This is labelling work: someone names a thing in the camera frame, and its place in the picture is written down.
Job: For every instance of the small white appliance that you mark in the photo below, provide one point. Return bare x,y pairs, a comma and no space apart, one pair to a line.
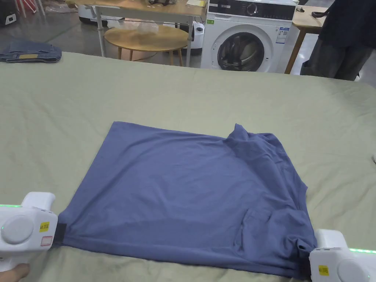
197,36

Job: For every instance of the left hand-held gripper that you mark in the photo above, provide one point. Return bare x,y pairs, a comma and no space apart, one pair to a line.
20,229

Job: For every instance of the white washing machine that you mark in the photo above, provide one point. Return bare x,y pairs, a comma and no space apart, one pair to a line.
249,38

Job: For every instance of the person's left hand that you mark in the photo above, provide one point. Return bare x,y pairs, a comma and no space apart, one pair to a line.
13,273

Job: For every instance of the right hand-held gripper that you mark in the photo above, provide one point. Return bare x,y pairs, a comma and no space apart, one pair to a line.
340,261

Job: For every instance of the bed with pale green sheet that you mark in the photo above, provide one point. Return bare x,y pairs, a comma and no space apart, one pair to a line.
182,97

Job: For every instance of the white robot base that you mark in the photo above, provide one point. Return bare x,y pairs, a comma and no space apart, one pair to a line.
94,13

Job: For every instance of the folded blue jeans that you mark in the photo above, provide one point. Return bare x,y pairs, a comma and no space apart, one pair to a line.
29,51

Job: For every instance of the blue shirt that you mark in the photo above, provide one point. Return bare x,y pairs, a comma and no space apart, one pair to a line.
176,188

